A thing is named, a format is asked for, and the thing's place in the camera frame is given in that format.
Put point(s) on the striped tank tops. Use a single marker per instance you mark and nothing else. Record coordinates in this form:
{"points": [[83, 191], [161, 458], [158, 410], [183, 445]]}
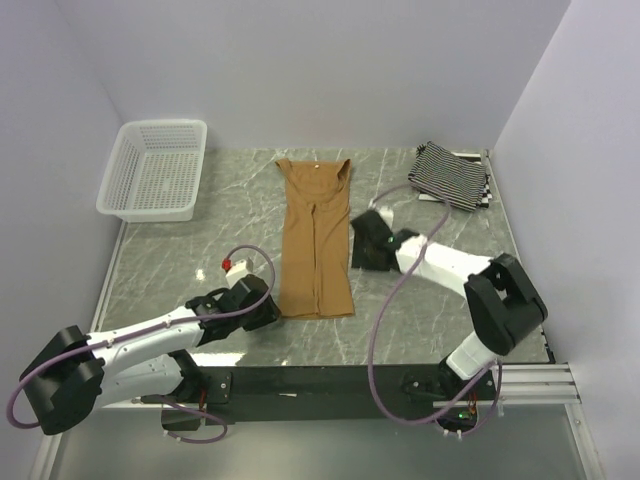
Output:
{"points": [[447, 172]]}

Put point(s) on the black white striped tank top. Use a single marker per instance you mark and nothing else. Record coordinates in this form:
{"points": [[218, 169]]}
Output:
{"points": [[482, 185]]}

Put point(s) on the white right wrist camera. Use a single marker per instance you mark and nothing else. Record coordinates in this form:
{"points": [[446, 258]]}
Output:
{"points": [[385, 212]]}

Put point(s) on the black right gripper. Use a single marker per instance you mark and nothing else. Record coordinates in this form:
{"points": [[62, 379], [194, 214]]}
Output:
{"points": [[358, 258]]}

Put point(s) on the mustard garment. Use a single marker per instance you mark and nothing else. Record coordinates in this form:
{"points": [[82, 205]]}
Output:
{"points": [[314, 281]]}

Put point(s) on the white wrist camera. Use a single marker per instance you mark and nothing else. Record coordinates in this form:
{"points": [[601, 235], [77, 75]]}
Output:
{"points": [[385, 212], [236, 270]]}

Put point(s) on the white plastic basket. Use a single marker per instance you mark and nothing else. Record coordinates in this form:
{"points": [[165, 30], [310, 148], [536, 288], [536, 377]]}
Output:
{"points": [[154, 171]]}

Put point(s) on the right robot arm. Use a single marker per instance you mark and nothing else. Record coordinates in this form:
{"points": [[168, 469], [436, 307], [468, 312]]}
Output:
{"points": [[504, 305]]}

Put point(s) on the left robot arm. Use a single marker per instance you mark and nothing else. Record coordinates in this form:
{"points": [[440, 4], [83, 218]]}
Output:
{"points": [[77, 373]]}

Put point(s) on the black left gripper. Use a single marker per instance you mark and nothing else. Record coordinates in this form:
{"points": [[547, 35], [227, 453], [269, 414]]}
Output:
{"points": [[270, 313]]}

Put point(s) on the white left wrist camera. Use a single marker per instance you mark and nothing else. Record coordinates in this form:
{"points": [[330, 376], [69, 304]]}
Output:
{"points": [[236, 270]]}

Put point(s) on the black base beam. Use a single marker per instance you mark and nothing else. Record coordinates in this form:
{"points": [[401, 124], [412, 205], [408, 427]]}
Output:
{"points": [[298, 393]]}

